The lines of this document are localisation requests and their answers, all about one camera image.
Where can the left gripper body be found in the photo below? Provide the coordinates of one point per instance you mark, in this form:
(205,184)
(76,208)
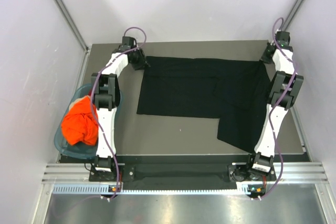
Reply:
(138,60)

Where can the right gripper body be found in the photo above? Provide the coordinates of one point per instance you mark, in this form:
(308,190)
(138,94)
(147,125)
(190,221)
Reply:
(266,57)

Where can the black t-shirt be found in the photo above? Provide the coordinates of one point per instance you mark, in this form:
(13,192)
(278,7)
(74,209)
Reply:
(234,92)

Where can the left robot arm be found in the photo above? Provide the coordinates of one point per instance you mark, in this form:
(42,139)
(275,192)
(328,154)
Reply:
(105,99)

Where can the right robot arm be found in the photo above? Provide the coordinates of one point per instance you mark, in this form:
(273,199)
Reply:
(284,89)

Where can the beige garment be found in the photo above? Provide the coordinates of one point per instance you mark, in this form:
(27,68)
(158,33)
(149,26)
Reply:
(78,100)

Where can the orange t-shirt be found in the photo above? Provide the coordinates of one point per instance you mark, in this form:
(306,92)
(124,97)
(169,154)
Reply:
(79,125)

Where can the teal plastic basket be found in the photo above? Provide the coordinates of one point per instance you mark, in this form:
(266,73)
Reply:
(65,145)

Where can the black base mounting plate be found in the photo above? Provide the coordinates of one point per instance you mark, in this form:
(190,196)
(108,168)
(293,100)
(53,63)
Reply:
(175,172)

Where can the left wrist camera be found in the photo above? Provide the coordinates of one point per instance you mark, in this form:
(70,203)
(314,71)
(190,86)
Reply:
(128,43)

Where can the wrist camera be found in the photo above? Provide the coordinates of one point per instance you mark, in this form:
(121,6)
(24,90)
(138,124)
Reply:
(282,38)
(128,43)

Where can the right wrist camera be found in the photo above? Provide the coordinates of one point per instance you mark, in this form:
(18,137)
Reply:
(282,38)

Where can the left corner aluminium post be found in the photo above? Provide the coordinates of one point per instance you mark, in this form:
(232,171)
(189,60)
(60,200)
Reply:
(71,24)

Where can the aluminium frame rail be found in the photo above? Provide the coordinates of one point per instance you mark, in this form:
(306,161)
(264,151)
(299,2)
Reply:
(290,173)

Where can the slotted cable duct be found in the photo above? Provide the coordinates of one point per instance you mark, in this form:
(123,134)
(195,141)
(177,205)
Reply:
(106,189)

